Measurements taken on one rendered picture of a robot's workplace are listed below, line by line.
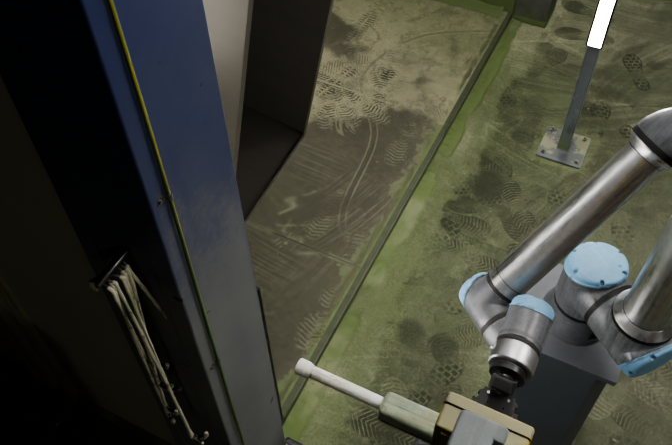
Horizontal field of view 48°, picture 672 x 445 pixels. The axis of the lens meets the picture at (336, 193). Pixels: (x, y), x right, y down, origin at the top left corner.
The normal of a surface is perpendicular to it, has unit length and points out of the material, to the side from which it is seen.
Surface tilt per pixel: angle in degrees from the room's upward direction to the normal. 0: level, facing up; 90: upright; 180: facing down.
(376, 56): 0
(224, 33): 90
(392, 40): 0
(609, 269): 5
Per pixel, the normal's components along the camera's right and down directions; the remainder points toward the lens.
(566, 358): -0.02, -0.64
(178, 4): 0.89, 0.33
